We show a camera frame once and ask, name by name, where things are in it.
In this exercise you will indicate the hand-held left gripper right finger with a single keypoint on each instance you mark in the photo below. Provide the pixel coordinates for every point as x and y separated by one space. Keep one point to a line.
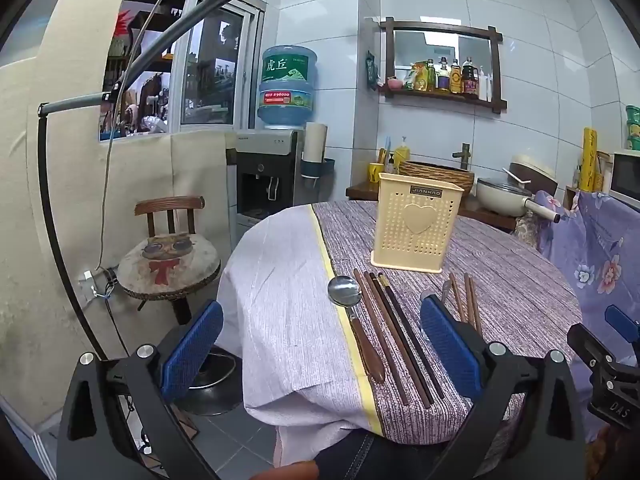
450 350

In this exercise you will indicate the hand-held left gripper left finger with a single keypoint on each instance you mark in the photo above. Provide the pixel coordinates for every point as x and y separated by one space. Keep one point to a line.
192 350

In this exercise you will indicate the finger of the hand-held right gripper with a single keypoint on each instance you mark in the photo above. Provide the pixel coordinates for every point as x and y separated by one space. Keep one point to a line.
622 322
590 345

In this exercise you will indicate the dark chopstick gold band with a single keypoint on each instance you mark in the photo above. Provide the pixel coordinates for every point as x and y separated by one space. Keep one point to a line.
403 340
413 340

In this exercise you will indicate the brown wooden chopstick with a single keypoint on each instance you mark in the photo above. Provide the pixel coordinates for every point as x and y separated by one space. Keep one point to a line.
456 300
476 310
380 337
395 340
469 300

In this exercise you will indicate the slim metal utensil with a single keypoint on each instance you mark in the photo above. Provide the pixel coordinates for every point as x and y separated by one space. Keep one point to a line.
446 292

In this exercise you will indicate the cream perforated utensil holder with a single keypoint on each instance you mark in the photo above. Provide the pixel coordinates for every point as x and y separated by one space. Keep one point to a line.
395 230

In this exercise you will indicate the purple floral cloth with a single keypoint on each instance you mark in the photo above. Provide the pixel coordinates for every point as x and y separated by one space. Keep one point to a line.
600 260

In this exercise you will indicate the purple striped tablecloth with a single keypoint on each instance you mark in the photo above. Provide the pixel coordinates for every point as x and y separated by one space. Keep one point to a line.
500 285

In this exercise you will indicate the round cat print cushion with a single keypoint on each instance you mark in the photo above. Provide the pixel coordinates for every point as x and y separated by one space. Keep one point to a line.
167 265

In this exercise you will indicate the white cloth yellow edge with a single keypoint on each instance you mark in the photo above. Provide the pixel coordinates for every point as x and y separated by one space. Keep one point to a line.
280 310

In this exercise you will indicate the white power plug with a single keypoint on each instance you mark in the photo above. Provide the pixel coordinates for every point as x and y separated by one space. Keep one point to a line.
90 280

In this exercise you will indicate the person's dark pants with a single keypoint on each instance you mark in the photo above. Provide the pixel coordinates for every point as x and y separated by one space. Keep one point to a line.
380 455

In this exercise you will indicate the brown patterned cloth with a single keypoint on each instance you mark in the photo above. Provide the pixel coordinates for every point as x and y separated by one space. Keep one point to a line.
526 232

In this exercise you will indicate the wooden chair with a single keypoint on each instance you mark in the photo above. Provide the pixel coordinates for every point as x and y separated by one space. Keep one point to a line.
170 210

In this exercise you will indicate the white microwave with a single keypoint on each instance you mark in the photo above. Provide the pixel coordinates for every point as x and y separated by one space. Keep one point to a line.
627 180

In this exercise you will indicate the yellow roll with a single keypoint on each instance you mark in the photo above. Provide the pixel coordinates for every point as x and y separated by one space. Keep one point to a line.
590 160

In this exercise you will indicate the wicker wash basin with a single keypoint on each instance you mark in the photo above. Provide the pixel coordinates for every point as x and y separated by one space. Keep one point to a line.
467 180

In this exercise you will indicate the brown white rice cooker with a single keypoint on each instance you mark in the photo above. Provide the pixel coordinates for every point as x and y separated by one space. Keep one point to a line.
537 172

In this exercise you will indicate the white rice paddle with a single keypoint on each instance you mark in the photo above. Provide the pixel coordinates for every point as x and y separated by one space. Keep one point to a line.
512 176

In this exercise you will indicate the water dispenser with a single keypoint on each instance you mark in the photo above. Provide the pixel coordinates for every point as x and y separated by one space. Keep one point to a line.
265 175

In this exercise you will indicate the yellow cup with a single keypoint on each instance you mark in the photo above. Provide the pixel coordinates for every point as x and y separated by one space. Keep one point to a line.
376 174

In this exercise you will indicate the bamboo style faucet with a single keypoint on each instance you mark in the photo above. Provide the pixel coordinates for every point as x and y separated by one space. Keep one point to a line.
462 156

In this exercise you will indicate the green containers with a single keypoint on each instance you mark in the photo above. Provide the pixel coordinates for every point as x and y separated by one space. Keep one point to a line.
633 127

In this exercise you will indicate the yellow soap pump bottle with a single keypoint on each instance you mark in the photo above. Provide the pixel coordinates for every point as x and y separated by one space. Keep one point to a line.
402 156

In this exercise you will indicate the toothbrush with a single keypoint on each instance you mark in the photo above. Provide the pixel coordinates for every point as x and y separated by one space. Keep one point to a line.
387 149

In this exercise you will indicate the beige fabric screen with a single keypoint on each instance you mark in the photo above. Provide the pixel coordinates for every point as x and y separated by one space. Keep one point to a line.
30 210

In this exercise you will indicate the dark blue roll holder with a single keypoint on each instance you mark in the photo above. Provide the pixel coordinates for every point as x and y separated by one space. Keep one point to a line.
320 170

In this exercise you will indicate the paper towel roll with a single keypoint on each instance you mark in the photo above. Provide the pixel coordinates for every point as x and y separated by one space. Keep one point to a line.
315 142

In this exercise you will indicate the white bottle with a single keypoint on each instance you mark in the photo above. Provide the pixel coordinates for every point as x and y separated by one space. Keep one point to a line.
483 85

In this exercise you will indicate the amber bottle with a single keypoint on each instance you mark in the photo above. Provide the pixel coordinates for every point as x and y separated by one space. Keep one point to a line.
455 80

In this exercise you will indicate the purple label bottle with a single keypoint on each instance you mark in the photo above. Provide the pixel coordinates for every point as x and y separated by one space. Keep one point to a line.
443 80

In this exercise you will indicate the small pink bowl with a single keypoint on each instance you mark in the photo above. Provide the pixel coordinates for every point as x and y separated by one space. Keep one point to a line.
395 83

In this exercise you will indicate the yellow oil bottle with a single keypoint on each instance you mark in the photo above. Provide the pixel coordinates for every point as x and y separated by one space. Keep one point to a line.
430 77

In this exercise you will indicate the green yellow packet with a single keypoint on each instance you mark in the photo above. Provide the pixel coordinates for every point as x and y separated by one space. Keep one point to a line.
414 79

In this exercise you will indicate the sliding window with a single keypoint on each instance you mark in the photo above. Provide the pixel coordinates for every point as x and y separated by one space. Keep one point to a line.
210 70

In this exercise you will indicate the blue water jug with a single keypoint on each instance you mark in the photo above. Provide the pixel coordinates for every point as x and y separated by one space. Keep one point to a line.
287 85

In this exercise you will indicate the green hanging pouch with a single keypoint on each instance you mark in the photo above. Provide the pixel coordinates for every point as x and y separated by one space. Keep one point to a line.
370 72

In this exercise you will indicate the wooden framed mirror shelf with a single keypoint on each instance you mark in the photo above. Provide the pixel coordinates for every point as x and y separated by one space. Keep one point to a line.
440 35

